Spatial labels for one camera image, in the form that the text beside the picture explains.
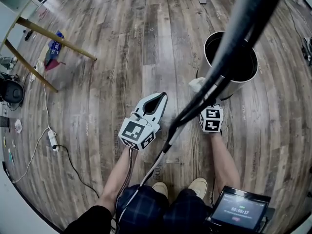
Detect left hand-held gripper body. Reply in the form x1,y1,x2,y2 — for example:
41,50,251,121
118,113,160,152

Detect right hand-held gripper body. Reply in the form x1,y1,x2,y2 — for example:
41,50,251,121
198,105,224,133

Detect metal trash bin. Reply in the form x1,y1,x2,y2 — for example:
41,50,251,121
203,31,259,101

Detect white paper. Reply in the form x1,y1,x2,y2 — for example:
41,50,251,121
189,77,207,94

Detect person's left forearm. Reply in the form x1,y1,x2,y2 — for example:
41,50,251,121
96,147,137,214

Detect person's right forearm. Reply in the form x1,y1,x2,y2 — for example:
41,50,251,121
210,130,241,199

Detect person's left beige shoe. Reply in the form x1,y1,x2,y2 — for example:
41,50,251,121
151,181,169,198

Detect person's beige shoe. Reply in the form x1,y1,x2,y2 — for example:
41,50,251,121
151,181,169,198
188,177,208,199

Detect person's right beige shoe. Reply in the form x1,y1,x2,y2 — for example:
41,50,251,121
188,177,208,199

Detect white power strip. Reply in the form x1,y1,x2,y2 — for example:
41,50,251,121
29,62,44,82
47,129,60,152

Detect black monitor screen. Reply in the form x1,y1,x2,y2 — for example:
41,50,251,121
209,185,275,234

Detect person's plaid trousers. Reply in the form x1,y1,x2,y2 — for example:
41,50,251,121
116,184,213,234

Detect dark red bag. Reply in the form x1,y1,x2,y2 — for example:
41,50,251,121
43,59,66,71

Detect person's black shirt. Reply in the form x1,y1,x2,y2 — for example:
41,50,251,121
64,205,113,234

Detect blue printed packet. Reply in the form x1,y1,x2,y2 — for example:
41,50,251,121
45,30,66,63

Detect yellow round table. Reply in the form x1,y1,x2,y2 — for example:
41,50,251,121
0,0,98,93

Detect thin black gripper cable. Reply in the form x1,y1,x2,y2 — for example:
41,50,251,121
116,147,134,229
211,174,217,204

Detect black power cable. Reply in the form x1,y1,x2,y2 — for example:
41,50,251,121
58,144,100,199

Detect white power cord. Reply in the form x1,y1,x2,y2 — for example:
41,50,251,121
11,128,51,184
43,80,51,131

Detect thick black headset cable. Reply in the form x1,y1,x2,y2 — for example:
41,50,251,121
114,0,288,231

